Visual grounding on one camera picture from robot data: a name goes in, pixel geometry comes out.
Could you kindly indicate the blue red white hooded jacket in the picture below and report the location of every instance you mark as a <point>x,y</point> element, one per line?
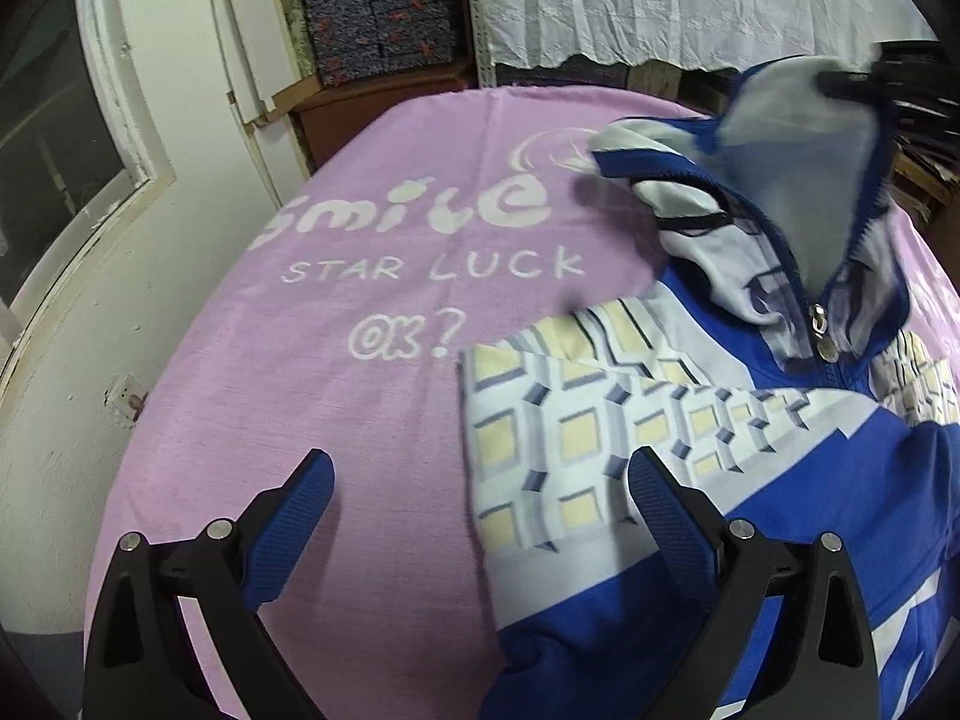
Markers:
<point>825,480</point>

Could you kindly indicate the stack of blue patterned boxes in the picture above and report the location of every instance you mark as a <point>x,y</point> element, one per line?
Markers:
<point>375,15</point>

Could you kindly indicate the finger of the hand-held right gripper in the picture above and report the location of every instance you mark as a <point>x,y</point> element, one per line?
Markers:
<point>900,86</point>

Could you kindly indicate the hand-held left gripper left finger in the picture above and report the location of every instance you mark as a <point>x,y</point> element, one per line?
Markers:
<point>289,525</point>

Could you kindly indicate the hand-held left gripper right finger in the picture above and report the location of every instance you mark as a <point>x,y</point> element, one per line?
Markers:
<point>675,532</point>

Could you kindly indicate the white leaning boards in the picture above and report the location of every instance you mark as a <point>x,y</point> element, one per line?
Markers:
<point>240,30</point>

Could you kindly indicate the pink printed blanket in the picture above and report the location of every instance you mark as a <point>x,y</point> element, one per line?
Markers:
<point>337,390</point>

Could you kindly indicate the brown wooden shelf cabinet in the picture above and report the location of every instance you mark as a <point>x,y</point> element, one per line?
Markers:
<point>352,112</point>

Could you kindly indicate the green patterned board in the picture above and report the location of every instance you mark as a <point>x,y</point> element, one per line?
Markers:
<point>289,7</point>

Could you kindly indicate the white framed window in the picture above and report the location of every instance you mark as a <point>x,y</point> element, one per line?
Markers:
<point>52,127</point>

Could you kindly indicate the wall socket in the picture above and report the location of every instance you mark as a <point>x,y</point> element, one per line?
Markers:
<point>127,397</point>

